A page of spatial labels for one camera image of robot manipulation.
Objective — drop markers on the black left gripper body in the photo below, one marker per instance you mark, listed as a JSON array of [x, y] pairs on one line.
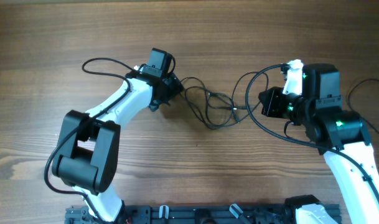
[[169, 88]]

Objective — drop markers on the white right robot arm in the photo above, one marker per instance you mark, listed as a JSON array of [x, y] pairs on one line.
[[311, 98]]

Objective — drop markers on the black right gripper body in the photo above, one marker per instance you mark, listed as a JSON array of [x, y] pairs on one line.
[[268, 101]]

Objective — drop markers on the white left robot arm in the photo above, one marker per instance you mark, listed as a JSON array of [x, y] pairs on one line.
[[85, 159]]

